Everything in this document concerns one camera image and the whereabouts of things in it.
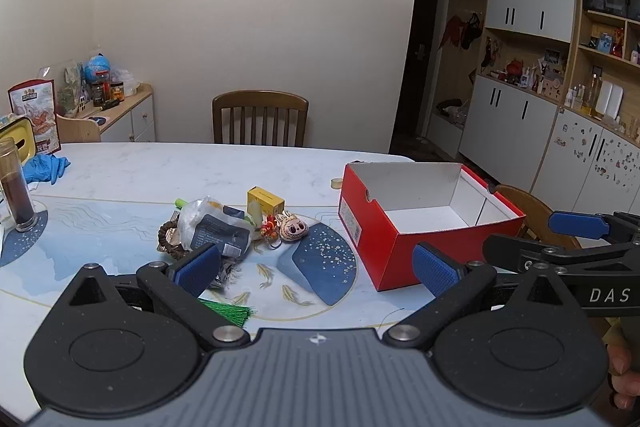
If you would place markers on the orange label jar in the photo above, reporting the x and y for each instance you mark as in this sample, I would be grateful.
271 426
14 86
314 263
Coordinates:
117 93

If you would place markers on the white wooden sideboard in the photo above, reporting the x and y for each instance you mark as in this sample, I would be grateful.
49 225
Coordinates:
135 117

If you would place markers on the glass cup dark liquid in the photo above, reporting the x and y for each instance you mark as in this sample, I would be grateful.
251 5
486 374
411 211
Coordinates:
15 197

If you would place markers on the green tassel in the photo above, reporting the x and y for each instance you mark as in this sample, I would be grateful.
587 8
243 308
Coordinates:
230 313

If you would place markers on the small yellow box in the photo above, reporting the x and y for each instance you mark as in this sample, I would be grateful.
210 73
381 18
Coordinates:
265 202

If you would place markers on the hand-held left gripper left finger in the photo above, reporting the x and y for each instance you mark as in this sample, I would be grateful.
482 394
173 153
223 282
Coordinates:
197 267

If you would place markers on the small beige round cap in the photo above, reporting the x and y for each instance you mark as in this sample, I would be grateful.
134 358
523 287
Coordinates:
336 182

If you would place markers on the red snack bag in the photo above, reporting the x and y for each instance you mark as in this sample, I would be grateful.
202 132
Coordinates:
35 107

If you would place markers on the white wooden wall cabinet unit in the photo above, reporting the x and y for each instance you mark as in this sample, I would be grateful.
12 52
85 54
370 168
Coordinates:
525 117

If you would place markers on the blue globe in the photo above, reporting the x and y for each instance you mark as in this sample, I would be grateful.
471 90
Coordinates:
96 68

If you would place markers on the miniature house model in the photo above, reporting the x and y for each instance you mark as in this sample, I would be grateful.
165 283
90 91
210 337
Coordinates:
72 89

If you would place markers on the dark entrance door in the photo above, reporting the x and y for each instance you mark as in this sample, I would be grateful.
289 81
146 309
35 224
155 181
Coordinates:
425 32

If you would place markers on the yellow green tissue box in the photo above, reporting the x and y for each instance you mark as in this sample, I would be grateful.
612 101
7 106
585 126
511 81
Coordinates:
20 132

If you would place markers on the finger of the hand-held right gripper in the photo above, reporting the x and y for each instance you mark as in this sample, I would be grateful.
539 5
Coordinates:
575 224
505 252

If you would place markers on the blue round coaster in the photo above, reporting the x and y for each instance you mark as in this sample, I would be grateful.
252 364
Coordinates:
97 121

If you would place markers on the yellow liquid bottle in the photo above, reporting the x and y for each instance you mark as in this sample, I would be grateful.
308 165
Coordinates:
592 97

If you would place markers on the wooden dining chair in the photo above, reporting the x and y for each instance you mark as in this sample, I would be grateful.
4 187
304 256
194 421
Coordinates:
260 102
530 212

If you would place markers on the white rounded container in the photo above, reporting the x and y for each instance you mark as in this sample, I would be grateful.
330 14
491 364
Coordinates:
610 99

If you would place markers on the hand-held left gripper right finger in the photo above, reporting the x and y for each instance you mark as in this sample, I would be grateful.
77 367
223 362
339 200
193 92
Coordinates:
435 272

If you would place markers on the red hanging cloth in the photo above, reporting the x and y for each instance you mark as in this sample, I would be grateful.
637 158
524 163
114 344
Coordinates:
450 32

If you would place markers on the black red hanging bag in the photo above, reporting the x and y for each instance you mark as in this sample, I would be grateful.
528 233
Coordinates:
471 34

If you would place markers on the dark jar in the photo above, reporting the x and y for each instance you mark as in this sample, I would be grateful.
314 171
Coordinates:
98 93

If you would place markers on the clear plastic bag dark packet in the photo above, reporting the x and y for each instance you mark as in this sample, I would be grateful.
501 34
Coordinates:
215 229

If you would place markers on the person's right hand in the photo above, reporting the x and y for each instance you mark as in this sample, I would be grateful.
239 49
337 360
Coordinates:
627 372

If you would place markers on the blue gloves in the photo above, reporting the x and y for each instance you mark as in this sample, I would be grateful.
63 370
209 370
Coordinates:
45 169

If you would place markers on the printed blue fish table mat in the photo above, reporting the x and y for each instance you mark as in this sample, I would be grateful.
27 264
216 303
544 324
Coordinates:
320 267

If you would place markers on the red toy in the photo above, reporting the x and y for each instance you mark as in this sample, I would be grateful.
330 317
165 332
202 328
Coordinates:
514 69

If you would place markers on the red shoe box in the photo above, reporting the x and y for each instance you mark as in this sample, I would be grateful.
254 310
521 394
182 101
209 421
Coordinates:
395 257

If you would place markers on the pale green small bottle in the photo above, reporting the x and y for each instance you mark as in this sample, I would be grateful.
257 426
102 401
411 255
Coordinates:
255 213

